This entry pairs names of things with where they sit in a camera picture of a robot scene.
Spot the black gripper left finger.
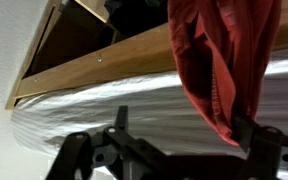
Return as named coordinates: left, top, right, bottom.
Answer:
left=44, top=105, right=129, bottom=180

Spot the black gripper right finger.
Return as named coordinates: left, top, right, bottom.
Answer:
left=232, top=117, right=283, bottom=180

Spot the red shirt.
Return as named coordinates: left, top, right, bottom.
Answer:
left=168, top=0, right=282, bottom=145

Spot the black clothing in drawer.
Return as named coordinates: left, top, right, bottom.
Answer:
left=104, top=0, right=168, bottom=37

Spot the grey striped mattress sheet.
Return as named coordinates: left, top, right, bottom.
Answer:
left=11, top=49, right=288, bottom=158

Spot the wooden bed frame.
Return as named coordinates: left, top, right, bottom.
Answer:
left=4, top=0, right=288, bottom=111

